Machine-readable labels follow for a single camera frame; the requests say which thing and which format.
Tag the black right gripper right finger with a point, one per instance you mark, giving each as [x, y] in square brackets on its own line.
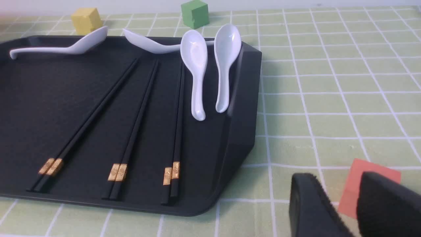
[386, 208]

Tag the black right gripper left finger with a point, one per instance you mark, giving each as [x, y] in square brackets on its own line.
[311, 212]

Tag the orange square card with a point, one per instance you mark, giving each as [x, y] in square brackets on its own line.
[349, 198]

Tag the green checkered tablecloth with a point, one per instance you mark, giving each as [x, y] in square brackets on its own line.
[337, 85]

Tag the black chopstick gold band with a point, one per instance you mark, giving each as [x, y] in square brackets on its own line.
[172, 138]
[88, 118]
[123, 168]
[115, 167]
[174, 192]
[93, 120]

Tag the white ceramic spoon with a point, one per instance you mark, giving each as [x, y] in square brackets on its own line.
[194, 54]
[227, 45]
[154, 47]
[80, 47]

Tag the black plastic tray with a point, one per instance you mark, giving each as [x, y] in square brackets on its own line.
[65, 120]

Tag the green cube block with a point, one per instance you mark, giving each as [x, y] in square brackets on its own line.
[195, 14]

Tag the yellow cube block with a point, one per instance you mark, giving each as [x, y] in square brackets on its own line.
[86, 20]

